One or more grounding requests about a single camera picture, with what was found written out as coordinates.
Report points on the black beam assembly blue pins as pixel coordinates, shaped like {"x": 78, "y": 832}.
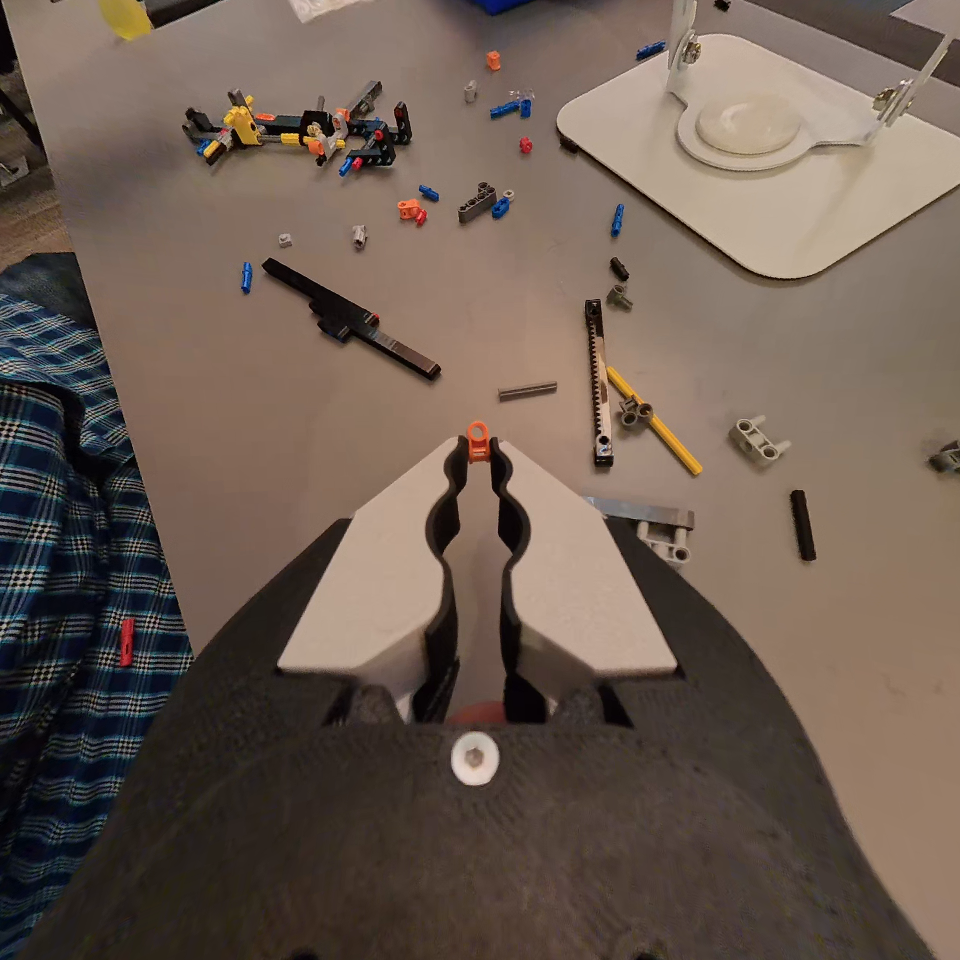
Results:
{"x": 345, "y": 319}

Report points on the red lego axle pin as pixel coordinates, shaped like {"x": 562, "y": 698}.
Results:
{"x": 127, "y": 641}

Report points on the white book stand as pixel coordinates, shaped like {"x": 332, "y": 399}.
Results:
{"x": 750, "y": 210}

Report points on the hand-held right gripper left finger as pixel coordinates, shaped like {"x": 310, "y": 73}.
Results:
{"x": 367, "y": 592}

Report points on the dark grey lego axle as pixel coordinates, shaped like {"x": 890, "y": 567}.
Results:
{"x": 527, "y": 391}

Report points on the small clear plastic wrapper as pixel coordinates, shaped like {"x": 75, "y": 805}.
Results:
{"x": 521, "y": 94}

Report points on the light grey lego connector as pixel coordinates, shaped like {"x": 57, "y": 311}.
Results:
{"x": 667, "y": 544}
{"x": 757, "y": 441}

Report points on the grey lego piece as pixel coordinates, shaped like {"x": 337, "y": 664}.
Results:
{"x": 945, "y": 457}

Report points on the pale grey lego connector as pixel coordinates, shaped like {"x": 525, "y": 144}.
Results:
{"x": 359, "y": 237}

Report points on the dark grey angled lego beam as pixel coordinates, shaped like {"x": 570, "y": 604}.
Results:
{"x": 476, "y": 206}

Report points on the blue plaid shirt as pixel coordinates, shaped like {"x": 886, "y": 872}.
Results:
{"x": 60, "y": 525}

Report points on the light grey lego panel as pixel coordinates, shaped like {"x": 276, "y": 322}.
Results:
{"x": 364, "y": 96}

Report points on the blue lego pin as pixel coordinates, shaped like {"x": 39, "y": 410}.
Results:
{"x": 428, "y": 193}
{"x": 246, "y": 277}
{"x": 504, "y": 110}
{"x": 651, "y": 50}
{"x": 616, "y": 220}

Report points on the black lego gear rack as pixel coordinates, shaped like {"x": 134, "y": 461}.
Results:
{"x": 600, "y": 382}

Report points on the yellow lego axle grey connector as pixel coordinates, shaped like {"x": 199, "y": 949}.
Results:
{"x": 660, "y": 431}

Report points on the multicoloured lego chassis assembly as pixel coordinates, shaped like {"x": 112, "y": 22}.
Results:
{"x": 300, "y": 127}

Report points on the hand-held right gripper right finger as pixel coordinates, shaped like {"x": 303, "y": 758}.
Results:
{"x": 585, "y": 600}

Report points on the blue plastic bin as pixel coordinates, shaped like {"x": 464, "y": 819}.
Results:
{"x": 510, "y": 6}

